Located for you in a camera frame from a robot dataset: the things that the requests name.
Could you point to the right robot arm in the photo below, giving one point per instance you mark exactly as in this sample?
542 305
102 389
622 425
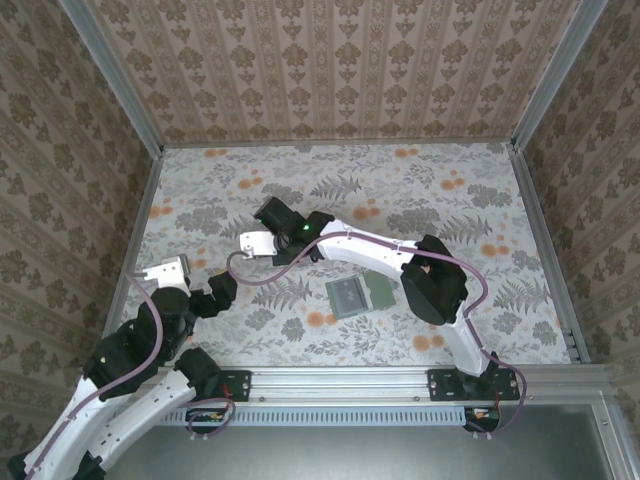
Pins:
370 250

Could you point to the aluminium side rail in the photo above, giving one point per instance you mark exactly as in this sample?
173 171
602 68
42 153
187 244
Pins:
140 220
550 250

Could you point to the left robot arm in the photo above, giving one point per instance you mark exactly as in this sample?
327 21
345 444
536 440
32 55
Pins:
145 415

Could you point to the aluminium corner post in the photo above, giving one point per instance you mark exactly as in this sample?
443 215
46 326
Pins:
118 80
554 75

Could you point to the aluminium back rail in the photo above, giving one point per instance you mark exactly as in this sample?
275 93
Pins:
350 144

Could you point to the black VIP card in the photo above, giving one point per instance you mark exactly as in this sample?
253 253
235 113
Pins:
350 295

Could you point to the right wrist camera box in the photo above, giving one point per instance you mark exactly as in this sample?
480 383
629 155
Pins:
255 242

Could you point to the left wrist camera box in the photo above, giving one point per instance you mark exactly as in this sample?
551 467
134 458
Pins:
167 275

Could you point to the aluminium front beam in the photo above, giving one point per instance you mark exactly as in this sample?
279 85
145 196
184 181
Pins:
340 382

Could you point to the grey metal panel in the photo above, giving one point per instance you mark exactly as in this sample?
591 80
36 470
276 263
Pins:
350 455

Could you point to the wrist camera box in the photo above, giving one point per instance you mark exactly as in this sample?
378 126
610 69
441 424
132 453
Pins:
255 242
167 275

